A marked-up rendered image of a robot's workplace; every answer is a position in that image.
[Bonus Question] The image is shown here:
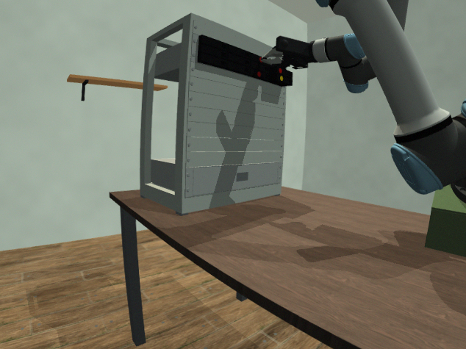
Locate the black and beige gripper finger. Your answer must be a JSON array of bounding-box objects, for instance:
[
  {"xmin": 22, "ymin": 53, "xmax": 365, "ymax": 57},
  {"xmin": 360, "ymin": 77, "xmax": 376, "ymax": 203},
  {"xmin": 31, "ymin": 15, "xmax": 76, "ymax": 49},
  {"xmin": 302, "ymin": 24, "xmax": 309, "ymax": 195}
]
[
  {"xmin": 261, "ymin": 57, "xmax": 290, "ymax": 68},
  {"xmin": 261, "ymin": 46, "xmax": 283, "ymax": 60}
]

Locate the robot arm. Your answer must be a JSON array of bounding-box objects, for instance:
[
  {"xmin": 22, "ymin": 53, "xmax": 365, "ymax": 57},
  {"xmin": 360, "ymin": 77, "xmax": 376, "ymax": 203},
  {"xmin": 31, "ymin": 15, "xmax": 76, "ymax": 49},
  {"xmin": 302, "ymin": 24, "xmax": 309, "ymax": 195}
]
[{"xmin": 312, "ymin": 0, "xmax": 466, "ymax": 203}]

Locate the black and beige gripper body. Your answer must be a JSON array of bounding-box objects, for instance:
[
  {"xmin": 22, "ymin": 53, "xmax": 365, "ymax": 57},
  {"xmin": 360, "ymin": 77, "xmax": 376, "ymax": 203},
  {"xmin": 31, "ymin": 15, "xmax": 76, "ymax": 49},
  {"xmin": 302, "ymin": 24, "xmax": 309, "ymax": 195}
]
[{"xmin": 282, "ymin": 41, "xmax": 318, "ymax": 69}]

